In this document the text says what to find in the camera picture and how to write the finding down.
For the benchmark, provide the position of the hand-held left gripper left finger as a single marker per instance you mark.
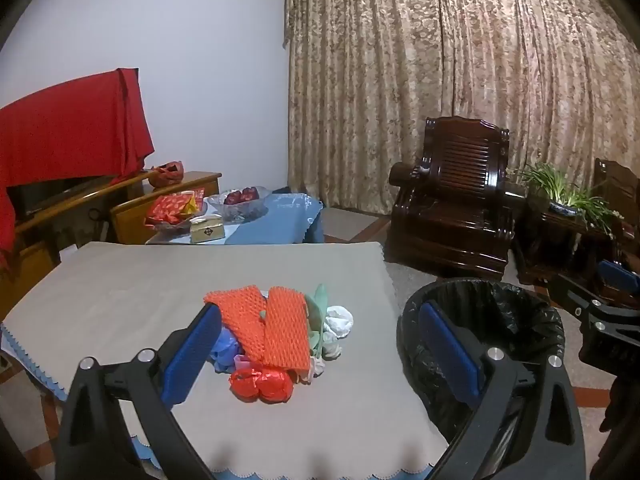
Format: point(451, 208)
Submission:
point(192, 355)

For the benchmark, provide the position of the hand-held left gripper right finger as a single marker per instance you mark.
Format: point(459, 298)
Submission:
point(450, 350)

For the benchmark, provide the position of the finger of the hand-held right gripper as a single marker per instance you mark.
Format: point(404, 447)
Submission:
point(585, 300)
point(617, 272)

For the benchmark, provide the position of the orange foam fruit net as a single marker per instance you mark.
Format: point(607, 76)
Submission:
point(285, 330)
point(240, 310)

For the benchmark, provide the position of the black bin with bag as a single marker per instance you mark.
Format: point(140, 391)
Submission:
point(500, 305)

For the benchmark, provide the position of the white tissue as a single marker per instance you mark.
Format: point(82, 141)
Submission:
point(339, 321)

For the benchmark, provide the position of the blue plastic wrapper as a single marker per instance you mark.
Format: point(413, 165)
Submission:
point(225, 350)

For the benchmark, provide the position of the dark wooden side table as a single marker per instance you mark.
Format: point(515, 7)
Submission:
point(545, 245)

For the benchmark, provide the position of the red plastic wrapper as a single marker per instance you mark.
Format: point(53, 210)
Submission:
point(262, 385)

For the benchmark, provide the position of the dark wooden armchair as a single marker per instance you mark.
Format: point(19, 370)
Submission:
point(450, 200)
point(620, 185)

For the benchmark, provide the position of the potted green plant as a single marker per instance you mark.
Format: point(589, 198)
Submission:
point(565, 195)

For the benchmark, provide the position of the pale pink plastic wrapper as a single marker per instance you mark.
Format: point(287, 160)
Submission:
point(314, 367)

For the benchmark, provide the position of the beige tissue box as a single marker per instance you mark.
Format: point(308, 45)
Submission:
point(206, 230)

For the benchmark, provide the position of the red patterned snack packets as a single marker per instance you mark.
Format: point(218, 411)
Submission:
point(170, 207)

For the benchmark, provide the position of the glass fruit bowl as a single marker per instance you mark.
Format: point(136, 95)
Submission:
point(240, 210)

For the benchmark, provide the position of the light wooden cabinet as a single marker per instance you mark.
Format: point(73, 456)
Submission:
point(130, 210)

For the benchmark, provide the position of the red apple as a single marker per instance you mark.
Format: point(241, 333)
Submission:
point(249, 193)
point(232, 198)

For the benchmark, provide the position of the red bag on cabinet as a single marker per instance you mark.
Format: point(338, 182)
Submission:
point(167, 174)

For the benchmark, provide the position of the beige patterned curtain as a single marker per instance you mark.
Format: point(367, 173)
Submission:
point(450, 70)

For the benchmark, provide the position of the red cloth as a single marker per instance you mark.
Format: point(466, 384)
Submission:
point(65, 125)

